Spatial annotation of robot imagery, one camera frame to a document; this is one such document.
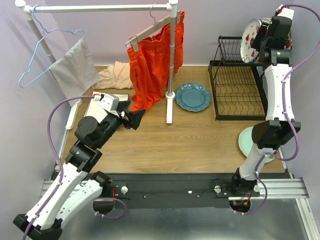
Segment blue striped round plate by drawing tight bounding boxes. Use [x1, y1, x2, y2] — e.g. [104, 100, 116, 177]
[261, 18, 271, 25]

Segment floral round plate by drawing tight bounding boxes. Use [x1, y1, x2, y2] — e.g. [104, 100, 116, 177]
[237, 126, 280, 163]

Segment black wire dish rack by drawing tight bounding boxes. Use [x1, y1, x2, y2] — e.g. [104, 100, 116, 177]
[208, 35, 268, 121]

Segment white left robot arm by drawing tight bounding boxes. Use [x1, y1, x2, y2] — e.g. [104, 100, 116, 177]
[13, 93, 146, 240]

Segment orange shorts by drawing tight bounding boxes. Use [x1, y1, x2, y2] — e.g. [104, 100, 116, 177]
[127, 24, 171, 111]

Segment watermelon pattern round plate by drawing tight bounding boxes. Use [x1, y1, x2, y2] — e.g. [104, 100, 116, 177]
[240, 18, 262, 63]

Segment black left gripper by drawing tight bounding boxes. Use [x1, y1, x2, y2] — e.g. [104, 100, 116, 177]
[96, 100, 147, 149]

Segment teal scalloped ceramic plate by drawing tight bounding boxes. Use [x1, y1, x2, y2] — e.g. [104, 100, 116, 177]
[175, 82, 211, 112]

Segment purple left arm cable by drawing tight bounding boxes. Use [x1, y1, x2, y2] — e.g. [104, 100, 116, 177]
[22, 93, 128, 240]

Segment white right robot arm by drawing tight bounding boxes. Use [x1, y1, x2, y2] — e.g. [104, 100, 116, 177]
[229, 14, 301, 196]

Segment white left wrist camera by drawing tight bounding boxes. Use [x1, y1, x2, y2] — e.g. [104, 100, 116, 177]
[98, 93, 119, 112]

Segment aluminium rail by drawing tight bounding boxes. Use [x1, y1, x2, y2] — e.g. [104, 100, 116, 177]
[40, 178, 309, 201]

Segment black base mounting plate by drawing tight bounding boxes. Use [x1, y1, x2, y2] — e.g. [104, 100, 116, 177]
[82, 172, 261, 209]

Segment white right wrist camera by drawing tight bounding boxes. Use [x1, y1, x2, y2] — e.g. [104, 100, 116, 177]
[275, 5, 295, 20]

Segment wooden clip hanger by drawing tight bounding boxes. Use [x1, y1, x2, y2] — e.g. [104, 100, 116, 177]
[125, 0, 182, 52]

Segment blue wire hanger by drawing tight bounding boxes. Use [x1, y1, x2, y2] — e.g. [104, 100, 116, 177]
[18, 4, 86, 89]

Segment flower pattern square plate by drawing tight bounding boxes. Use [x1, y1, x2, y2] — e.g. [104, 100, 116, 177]
[284, 30, 292, 50]

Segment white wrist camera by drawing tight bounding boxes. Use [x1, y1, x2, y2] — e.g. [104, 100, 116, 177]
[98, 93, 119, 112]
[275, 5, 295, 20]

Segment grey towel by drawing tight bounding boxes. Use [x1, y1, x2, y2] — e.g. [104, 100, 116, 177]
[49, 37, 100, 98]

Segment beige cloth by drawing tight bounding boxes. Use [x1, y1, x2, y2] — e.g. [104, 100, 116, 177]
[92, 61, 134, 90]

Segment white clothes rack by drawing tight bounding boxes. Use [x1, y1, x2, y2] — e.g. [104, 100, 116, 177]
[14, 0, 175, 124]

